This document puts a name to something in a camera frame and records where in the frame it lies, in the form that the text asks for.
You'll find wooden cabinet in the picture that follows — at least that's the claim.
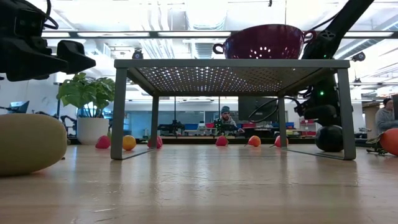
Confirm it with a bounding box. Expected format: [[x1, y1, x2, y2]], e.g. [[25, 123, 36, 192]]
[[362, 101, 382, 138]]

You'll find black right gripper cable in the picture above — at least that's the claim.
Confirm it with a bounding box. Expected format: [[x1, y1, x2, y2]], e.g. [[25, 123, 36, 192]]
[[248, 96, 304, 124]]

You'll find brown kiwi fruit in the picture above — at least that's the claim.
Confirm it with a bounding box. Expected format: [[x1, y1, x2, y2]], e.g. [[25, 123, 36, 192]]
[[0, 113, 68, 177]]

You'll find small orange fruit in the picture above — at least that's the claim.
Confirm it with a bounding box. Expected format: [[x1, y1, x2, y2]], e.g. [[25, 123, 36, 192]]
[[244, 134, 262, 147], [122, 134, 137, 152], [269, 134, 289, 149]]

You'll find person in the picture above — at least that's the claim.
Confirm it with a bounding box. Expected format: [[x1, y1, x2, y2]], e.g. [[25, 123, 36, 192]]
[[214, 105, 245, 134], [374, 97, 398, 134]]

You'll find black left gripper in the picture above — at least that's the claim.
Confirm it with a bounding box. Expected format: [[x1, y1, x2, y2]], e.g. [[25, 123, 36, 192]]
[[0, 0, 96, 82]]

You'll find dark purple plum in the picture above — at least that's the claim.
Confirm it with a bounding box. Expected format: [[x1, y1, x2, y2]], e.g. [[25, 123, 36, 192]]
[[315, 124, 345, 153]]

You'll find orange fruit with green leaves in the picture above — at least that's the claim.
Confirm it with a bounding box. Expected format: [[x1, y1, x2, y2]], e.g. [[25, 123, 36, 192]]
[[366, 128, 398, 157]]

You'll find small tilted computer screen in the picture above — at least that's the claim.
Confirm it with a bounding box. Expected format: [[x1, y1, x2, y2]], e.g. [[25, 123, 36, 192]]
[[9, 100, 30, 114]]

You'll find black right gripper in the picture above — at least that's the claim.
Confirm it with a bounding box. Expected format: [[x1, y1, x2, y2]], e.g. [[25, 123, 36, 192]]
[[295, 90, 340, 127]]

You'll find black monitor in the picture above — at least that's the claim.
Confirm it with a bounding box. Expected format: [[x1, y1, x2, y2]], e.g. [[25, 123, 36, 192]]
[[238, 96, 279, 123]]

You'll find grey perforated metal shelf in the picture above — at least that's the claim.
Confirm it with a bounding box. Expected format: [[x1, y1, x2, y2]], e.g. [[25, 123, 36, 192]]
[[110, 58, 357, 161]]

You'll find green plant in white pot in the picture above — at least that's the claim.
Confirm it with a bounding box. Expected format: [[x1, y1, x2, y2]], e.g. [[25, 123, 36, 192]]
[[56, 72, 116, 146]]

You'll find purple colander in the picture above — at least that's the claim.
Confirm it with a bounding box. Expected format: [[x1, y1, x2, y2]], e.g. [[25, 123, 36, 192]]
[[212, 24, 317, 60]]

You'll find long ceiling light fixture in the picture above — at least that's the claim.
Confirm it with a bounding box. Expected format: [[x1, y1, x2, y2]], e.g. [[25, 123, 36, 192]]
[[42, 30, 398, 39]]

